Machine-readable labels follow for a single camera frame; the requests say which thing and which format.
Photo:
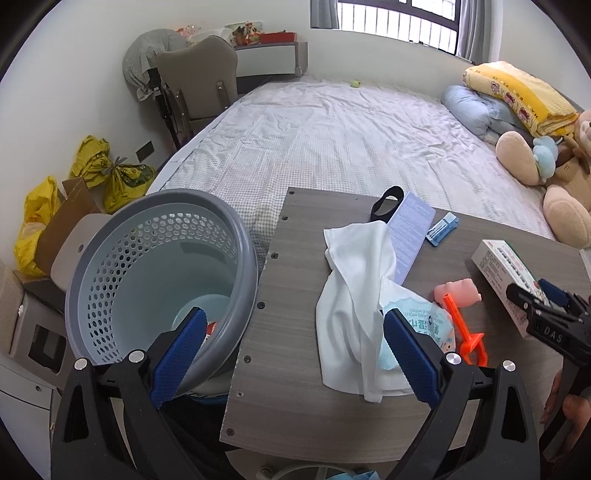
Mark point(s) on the dark wall socket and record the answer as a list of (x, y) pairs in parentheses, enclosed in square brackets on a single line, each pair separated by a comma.
[(145, 151)]

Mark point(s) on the white plastic box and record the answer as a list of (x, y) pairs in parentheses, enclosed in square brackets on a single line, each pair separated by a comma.
[(210, 34)]

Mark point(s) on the light blue pillow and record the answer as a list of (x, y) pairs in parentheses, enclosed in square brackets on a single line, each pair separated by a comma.
[(471, 106)]

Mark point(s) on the olive yellow plastic bag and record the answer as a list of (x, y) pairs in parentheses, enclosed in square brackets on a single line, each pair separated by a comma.
[(90, 159)]

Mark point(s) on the person's right hand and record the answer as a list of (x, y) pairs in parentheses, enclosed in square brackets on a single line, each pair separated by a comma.
[(578, 410)]

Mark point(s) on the white drawer cabinet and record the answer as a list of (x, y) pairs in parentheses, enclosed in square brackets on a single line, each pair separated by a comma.
[(23, 401)]

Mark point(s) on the white and green medicine box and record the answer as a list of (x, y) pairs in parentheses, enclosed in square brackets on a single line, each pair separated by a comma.
[(494, 265)]

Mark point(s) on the beige padded chair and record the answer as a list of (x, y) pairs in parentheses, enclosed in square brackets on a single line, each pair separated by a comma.
[(194, 78)]

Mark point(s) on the small red wrapper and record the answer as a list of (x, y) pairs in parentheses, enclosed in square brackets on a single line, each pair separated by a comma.
[(211, 328)]

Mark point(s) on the brown teddy bear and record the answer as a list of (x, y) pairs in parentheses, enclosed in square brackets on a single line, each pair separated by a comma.
[(568, 203)]

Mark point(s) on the black stand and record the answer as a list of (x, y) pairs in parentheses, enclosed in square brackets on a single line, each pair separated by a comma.
[(164, 106)]

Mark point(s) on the black elastic band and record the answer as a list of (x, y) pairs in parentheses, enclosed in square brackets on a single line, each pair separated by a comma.
[(376, 210)]

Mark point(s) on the beige box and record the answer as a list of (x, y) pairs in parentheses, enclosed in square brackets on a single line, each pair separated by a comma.
[(10, 295)]

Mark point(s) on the bed with checked sheet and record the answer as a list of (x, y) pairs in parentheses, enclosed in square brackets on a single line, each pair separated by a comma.
[(323, 134)]

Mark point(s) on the blue printed wipes packet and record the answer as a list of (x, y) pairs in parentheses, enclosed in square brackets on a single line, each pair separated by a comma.
[(429, 323)]

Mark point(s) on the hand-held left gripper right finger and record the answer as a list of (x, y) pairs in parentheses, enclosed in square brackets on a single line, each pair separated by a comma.
[(411, 357)]

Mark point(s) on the brown cardboard sheet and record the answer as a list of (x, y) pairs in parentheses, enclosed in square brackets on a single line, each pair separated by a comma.
[(69, 217)]

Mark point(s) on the white cloth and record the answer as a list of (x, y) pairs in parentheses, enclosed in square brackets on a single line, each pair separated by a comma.
[(351, 295)]

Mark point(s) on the bright yellow plastic bag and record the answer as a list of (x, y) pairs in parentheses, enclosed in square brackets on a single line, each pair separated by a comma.
[(34, 221)]

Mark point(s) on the pink pig toy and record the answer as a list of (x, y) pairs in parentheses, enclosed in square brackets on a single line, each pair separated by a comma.
[(461, 290)]

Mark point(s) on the grey and white shelf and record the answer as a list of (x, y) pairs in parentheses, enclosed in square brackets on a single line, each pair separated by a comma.
[(268, 57)]

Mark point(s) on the white round container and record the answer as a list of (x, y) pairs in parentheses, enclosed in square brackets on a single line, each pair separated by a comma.
[(210, 386)]

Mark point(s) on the small blue plush toy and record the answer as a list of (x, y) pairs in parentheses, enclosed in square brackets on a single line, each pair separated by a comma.
[(545, 157)]

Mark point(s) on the person's dark trousers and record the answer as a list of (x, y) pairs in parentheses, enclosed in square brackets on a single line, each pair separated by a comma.
[(207, 429)]

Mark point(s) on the yellow folded blanket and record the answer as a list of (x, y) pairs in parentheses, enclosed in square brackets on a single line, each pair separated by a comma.
[(517, 92)]

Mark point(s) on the small blue packet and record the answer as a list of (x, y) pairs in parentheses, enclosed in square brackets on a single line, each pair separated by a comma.
[(441, 230)]

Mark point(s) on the light blue cloth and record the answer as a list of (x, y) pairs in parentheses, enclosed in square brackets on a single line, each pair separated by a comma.
[(353, 476)]

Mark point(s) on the white appliance with dark window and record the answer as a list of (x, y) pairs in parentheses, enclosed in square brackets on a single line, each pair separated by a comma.
[(37, 332)]

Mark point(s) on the orange plastic toy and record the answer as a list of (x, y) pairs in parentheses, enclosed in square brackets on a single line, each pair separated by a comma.
[(457, 323)]

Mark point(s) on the beige plastic stool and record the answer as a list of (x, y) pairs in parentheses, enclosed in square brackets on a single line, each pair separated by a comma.
[(69, 254)]

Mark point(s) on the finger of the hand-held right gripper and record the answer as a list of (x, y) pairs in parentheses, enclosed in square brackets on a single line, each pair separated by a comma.
[(519, 296), (554, 293)]

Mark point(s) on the barred window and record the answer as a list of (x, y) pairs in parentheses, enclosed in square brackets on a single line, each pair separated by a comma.
[(397, 23)]

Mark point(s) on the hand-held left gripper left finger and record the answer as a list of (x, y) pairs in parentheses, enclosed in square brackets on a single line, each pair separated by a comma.
[(180, 357)]

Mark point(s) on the red box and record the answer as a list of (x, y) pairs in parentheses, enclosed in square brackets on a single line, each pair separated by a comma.
[(279, 37)]

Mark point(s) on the white table base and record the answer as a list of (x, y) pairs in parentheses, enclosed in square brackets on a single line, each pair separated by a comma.
[(295, 473)]

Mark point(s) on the colourful toys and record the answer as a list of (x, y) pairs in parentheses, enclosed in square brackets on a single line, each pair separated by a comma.
[(247, 33)]

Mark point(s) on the grey curtain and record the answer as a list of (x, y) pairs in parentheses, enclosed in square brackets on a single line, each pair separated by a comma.
[(324, 14), (473, 27)]

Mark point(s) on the grey perforated plastic basket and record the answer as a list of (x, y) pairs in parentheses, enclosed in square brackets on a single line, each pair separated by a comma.
[(115, 258)]

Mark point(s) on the tied yellow plastic bag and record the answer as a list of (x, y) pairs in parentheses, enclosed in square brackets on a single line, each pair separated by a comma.
[(127, 184)]

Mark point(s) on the grey clothes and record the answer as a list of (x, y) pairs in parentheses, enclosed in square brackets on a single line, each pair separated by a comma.
[(141, 55)]

